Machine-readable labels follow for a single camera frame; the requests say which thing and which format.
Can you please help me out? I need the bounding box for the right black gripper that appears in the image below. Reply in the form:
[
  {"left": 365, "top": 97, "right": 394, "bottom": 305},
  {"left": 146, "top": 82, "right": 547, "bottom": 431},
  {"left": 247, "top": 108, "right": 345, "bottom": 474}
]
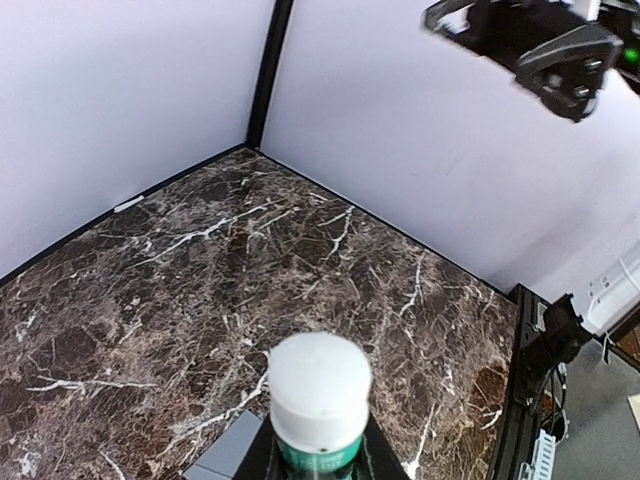
[{"left": 422, "top": 0, "right": 639, "bottom": 123}]

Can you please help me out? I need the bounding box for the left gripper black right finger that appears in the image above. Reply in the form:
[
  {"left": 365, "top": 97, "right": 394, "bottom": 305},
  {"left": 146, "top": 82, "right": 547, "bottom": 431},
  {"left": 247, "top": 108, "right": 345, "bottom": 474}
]
[{"left": 362, "top": 419, "right": 409, "bottom": 480}]

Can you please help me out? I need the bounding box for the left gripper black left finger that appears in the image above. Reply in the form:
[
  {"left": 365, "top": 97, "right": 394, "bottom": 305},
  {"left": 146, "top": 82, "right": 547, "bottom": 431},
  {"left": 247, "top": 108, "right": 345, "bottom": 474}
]
[{"left": 232, "top": 422, "right": 280, "bottom": 480}]

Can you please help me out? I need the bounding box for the grey blue envelope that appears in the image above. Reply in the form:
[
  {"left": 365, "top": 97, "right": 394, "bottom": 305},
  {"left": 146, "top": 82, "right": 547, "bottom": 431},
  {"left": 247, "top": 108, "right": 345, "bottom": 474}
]
[{"left": 182, "top": 411, "right": 263, "bottom": 480}]

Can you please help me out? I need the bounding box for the white green glue stick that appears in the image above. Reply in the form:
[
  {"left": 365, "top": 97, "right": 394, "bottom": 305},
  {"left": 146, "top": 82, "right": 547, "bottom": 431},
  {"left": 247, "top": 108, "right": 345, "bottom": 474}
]
[{"left": 267, "top": 331, "right": 373, "bottom": 479}]

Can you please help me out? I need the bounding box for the black curved front rail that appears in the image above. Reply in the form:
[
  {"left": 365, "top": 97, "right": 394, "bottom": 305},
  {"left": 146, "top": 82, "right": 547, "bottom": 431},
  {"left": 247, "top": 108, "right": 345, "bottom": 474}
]
[{"left": 487, "top": 284, "right": 540, "bottom": 480}]

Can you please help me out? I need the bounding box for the white slotted cable duct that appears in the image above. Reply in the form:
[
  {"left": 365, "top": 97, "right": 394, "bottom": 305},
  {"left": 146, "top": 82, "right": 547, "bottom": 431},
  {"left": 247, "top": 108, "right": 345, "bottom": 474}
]
[{"left": 517, "top": 430, "right": 556, "bottom": 480}]

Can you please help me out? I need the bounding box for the right black frame post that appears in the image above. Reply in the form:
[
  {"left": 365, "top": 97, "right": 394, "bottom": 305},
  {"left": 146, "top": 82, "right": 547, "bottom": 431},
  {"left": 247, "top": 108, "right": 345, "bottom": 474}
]
[{"left": 245, "top": 0, "right": 294, "bottom": 150}]

